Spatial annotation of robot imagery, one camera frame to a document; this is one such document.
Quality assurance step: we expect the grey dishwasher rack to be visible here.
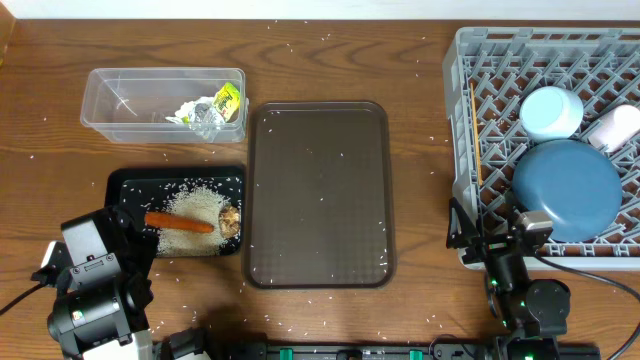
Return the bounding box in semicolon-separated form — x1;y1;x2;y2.
443;27;639;271

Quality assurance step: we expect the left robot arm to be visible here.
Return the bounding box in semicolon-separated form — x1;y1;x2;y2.
31;206;158;359

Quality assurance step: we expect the pale pink cup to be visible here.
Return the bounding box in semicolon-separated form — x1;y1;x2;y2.
588;104;640;153

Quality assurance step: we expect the light blue rice bowl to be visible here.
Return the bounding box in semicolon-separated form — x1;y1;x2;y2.
519;86;584;143

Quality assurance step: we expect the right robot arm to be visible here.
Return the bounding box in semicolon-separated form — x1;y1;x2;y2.
446;198;570;359

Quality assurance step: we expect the dark blue plate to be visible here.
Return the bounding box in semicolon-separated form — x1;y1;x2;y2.
511;139;623;243

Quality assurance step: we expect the brown serving tray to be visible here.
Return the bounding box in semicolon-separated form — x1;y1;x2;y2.
243;101;396;290

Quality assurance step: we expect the orange carrot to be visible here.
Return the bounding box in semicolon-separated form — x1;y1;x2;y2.
144;212;215;233

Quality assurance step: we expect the white rice pile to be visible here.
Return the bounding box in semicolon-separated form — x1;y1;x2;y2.
145;186;241;257

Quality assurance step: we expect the wooden chopstick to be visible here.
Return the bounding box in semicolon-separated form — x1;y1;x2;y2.
469;82;482;187
474;134;484;188

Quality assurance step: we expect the green foil snack wrapper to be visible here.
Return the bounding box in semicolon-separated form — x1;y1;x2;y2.
213;82;240;123

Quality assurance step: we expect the brown food scrap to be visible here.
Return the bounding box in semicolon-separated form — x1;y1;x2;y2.
219;205;241;239

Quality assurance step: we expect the clear plastic bin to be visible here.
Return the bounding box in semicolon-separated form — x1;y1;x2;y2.
80;67;248;143

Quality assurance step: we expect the black waste tray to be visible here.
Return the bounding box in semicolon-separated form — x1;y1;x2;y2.
105;166;244;256

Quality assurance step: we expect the white napkin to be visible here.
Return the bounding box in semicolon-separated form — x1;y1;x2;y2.
166;97;225;140

